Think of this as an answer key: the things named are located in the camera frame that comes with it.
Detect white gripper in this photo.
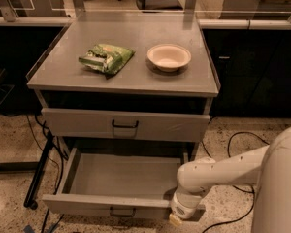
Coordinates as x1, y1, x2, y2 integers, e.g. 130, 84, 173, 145
169, 187, 202, 227

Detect grey drawer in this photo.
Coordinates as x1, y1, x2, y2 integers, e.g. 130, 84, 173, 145
42, 146, 207, 222
42, 108, 210, 142

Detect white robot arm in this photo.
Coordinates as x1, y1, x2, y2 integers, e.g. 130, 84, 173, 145
169, 127, 291, 233

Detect grey top drawer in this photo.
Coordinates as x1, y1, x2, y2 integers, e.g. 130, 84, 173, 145
42, 108, 210, 142

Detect grey drawer cabinet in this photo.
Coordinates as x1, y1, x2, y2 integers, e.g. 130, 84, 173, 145
28, 12, 219, 155

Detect white paper bowl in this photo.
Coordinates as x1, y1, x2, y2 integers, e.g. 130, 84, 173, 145
147, 44, 191, 72

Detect green snack bag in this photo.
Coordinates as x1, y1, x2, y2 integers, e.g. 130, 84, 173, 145
79, 44, 135, 76

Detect black floor cable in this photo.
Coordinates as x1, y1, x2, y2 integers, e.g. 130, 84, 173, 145
200, 131, 270, 233

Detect black table leg frame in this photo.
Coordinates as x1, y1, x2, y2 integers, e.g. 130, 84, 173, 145
0, 132, 53, 210

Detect black cables at left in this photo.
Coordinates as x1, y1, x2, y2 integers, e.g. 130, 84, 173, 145
24, 114, 69, 233

